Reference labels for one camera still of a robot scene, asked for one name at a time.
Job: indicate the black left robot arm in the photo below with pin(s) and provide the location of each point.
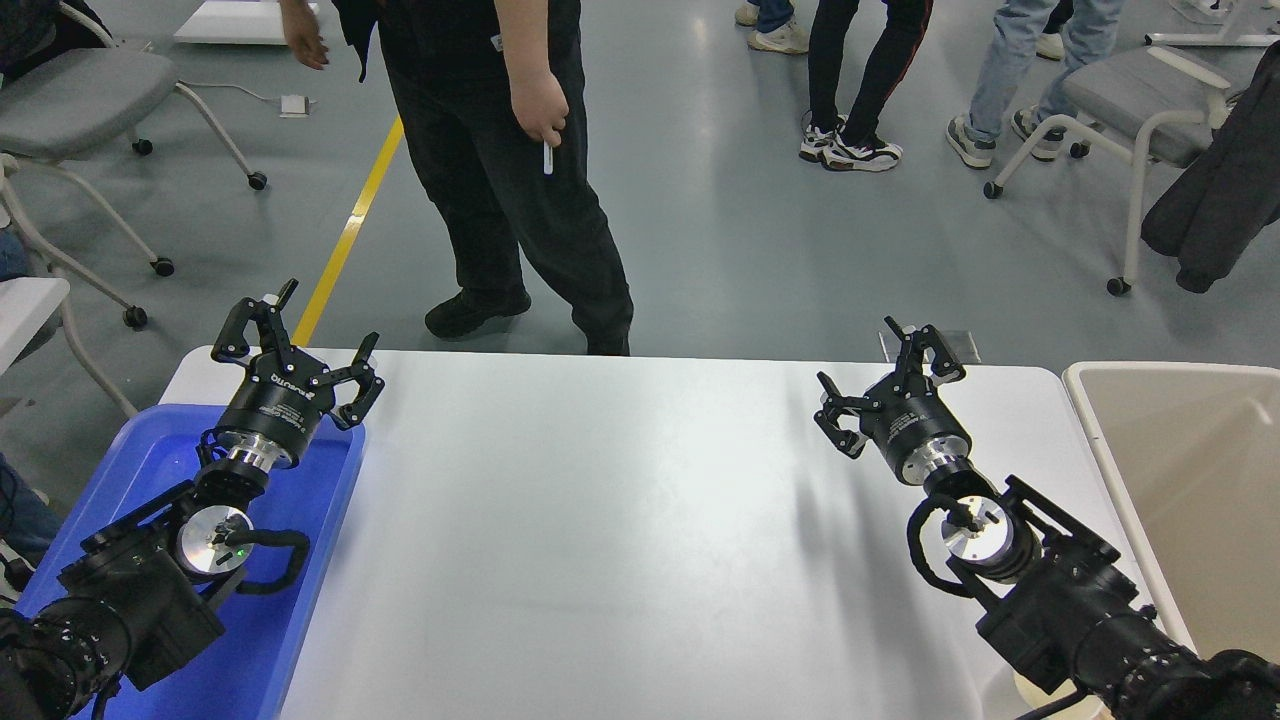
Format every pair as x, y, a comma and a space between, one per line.
130, 600

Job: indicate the white paper cup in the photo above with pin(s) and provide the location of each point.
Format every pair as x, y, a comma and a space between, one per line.
1040, 702

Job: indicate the white table leg frame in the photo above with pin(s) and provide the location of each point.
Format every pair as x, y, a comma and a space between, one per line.
1215, 38

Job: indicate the white power adapter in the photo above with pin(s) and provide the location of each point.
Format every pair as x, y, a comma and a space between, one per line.
294, 105

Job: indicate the blue plastic tray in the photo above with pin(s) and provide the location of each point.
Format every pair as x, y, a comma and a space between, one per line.
300, 560

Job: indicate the black coat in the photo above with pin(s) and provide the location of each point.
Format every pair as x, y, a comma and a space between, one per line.
1220, 190

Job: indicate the white flat board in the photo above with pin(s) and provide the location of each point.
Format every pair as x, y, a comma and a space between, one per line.
230, 25

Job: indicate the metal floor plate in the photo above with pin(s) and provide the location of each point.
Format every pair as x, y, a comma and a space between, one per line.
890, 350
965, 345

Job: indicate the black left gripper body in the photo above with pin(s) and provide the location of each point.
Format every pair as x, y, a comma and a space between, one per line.
275, 405

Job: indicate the grey wheeled chair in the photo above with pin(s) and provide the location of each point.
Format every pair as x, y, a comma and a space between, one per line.
80, 95
1140, 100

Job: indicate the person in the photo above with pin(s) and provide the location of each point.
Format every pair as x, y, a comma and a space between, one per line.
480, 180
778, 35
25, 510
10, 255
1052, 40
1010, 70
870, 70

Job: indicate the person's left forearm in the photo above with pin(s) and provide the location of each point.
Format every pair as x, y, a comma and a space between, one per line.
522, 40

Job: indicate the person's left hand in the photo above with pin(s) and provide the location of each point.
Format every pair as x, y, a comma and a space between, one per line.
540, 108

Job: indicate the large pale plastic bin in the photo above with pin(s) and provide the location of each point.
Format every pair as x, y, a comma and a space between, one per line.
1180, 470

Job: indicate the white wheeled chair frame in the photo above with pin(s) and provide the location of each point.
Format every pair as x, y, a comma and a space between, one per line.
60, 215

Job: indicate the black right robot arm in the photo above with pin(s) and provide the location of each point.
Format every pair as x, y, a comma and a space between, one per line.
1060, 600

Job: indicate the person's right hand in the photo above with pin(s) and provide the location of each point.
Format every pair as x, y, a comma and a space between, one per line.
306, 38

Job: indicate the person's right forearm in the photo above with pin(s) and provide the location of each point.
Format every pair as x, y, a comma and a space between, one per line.
293, 5

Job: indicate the dark patterned jacket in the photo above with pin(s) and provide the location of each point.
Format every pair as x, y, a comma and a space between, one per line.
30, 25

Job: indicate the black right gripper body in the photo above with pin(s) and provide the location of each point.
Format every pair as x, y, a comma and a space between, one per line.
910, 425

